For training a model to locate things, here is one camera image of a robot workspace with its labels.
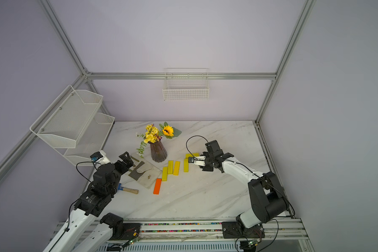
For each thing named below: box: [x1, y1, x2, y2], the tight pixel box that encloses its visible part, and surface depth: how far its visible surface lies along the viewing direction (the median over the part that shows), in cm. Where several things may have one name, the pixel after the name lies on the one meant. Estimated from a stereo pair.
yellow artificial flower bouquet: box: [135, 121, 183, 159], surface depth 82 cm
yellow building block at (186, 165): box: [183, 158, 190, 173], surface depth 98 cm
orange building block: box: [152, 178, 163, 195], surface depth 90 cm
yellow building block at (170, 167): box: [167, 160, 174, 175], surface depth 97 cm
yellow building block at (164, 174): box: [161, 166, 168, 182], surface depth 95 cm
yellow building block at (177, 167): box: [173, 160, 182, 176], surface depth 97 cm
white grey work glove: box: [128, 160, 163, 190], surface depth 95 cm
